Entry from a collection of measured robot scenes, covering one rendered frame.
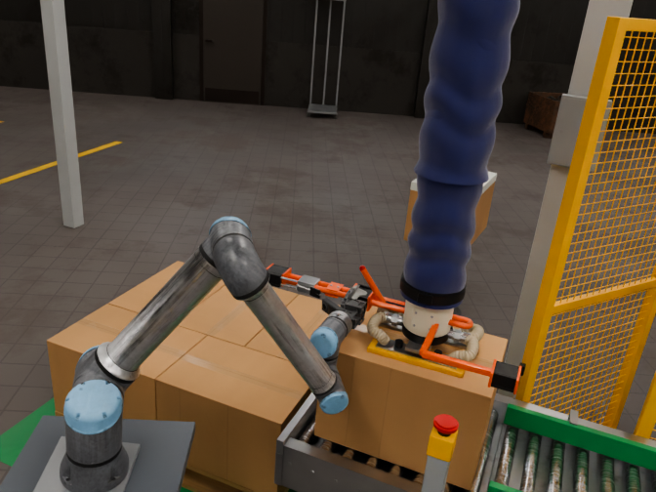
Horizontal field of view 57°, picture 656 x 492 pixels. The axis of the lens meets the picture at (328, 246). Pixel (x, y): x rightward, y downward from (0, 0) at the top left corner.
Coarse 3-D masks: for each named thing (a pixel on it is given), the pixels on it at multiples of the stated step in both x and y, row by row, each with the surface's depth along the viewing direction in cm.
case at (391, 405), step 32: (352, 352) 212; (448, 352) 217; (480, 352) 219; (352, 384) 214; (384, 384) 209; (416, 384) 204; (448, 384) 200; (480, 384) 201; (320, 416) 226; (352, 416) 220; (384, 416) 214; (416, 416) 209; (480, 416) 199; (352, 448) 225; (384, 448) 219; (416, 448) 213; (480, 448) 209; (448, 480) 213
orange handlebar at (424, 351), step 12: (288, 276) 234; (300, 276) 233; (324, 288) 225; (336, 288) 225; (348, 288) 227; (372, 300) 220; (396, 300) 221; (456, 324) 210; (468, 324) 209; (432, 336) 200; (432, 360) 190; (444, 360) 189; (456, 360) 188; (480, 372) 185
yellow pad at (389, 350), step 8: (376, 344) 215; (392, 344) 215; (400, 344) 212; (376, 352) 212; (384, 352) 211; (392, 352) 211; (400, 352) 210; (408, 352) 211; (440, 352) 208; (400, 360) 210; (408, 360) 208; (416, 360) 208; (424, 360) 208; (432, 368) 206; (440, 368) 205; (448, 368) 205; (456, 368) 204; (456, 376) 204
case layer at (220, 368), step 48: (144, 288) 326; (96, 336) 281; (192, 336) 287; (240, 336) 290; (144, 384) 259; (192, 384) 254; (240, 384) 256; (288, 384) 259; (240, 432) 246; (240, 480) 256
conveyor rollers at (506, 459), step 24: (312, 432) 232; (480, 456) 227; (504, 456) 228; (528, 456) 230; (552, 456) 232; (576, 456) 233; (600, 456) 235; (480, 480) 217; (504, 480) 217; (528, 480) 217; (552, 480) 219; (576, 480) 221; (600, 480) 223
